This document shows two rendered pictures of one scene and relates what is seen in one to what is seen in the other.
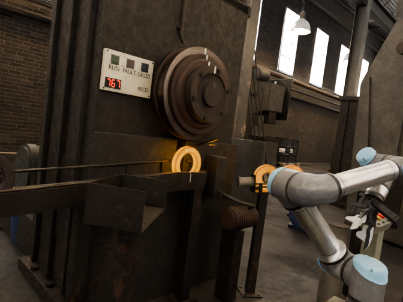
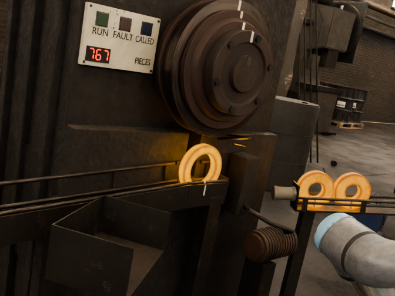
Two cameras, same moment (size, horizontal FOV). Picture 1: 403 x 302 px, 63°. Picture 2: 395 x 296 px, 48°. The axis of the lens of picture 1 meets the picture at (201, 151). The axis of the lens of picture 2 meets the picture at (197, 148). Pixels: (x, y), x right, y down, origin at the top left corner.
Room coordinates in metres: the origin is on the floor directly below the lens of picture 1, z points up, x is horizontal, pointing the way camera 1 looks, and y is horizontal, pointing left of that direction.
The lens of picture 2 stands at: (0.14, 0.03, 1.15)
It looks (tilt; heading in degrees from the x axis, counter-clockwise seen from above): 12 degrees down; 3
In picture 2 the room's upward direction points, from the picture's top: 11 degrees clockwise
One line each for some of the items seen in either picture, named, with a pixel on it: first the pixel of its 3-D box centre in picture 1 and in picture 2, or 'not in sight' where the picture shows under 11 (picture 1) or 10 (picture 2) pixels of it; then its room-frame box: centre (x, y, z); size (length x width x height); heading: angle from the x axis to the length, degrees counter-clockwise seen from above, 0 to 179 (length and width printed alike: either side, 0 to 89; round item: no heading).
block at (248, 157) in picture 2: (214, 176); (239, 182); (1.88, -0.09, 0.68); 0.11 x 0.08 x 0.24; 45
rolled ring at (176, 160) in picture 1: (186, 163); (200, 168); (1.71, 0.07, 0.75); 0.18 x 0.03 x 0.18; 136
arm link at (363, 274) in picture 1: (366, 277); not in sight; (1.16, -0.65, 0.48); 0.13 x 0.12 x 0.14; 21
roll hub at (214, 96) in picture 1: (208, 94); (240, 73); (1.64, 0.00, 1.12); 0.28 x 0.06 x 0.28; 135
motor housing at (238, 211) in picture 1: (234, 251); (260, 288); (1.85, -0.26, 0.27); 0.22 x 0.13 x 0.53; 135
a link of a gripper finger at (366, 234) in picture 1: (363, 236); not in sight; (1.27, -0.67, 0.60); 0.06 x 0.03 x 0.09; 37
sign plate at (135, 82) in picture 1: (128, 74); (121, 40); (1.55, 0.38, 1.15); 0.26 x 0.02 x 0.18; 135
